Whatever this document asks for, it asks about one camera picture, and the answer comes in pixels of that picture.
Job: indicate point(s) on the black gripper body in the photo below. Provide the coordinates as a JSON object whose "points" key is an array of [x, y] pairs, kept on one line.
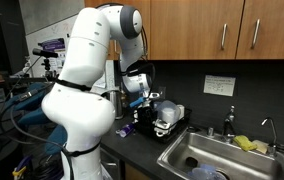
{"points": [[146, 116]]}

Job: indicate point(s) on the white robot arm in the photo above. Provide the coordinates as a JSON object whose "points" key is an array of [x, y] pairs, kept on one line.
{"points": [[82, 110]]}

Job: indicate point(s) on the clear plastic food container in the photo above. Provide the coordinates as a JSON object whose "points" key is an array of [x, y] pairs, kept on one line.
{"points": [[167, 111]]}

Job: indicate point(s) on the purple pump bottle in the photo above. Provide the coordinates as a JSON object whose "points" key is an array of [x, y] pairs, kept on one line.
{"points": [[127, 129]]}

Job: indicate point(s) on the plain white cup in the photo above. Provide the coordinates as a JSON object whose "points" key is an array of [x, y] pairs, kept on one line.
{"points": [[180, 112]]}

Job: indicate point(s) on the chrome kitchen faucet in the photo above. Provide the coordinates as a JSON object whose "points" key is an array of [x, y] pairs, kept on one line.
{"points": [[228, 125]]}

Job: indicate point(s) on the stainless steel sink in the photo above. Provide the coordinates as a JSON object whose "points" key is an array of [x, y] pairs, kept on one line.
{"points": [[235, 160]]}

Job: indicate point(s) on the yellow sponge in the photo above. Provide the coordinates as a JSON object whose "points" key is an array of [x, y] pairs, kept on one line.
{"points": [[245, 143]]}

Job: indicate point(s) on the blue chair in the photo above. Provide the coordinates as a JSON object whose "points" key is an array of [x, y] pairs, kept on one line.
{"points": [[32, 116]]}

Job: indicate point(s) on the purple box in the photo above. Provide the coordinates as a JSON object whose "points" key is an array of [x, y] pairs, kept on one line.
{"points": [[52, 44]]}

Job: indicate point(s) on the beige sponge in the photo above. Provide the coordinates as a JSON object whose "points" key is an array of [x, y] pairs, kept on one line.
{"points": [[261, 146]]}

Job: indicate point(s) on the small chrome gooseneck faucet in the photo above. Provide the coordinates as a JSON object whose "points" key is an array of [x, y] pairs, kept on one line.
{"points": [[273, 133]]}

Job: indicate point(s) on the white board with papers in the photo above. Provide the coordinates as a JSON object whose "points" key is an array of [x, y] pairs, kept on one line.
{"points": [[48, 31]]}

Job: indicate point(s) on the grey wall switch plate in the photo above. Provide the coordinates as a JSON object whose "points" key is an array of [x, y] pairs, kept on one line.
{"points": [[162, 92]]}

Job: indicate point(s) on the white paper wall sign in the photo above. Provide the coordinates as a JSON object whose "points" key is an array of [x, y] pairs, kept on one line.
{"points": [[219, 85]]}

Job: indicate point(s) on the black camera on tripod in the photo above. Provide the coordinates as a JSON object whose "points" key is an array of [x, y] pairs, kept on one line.
{"points": [[45, 53]]}

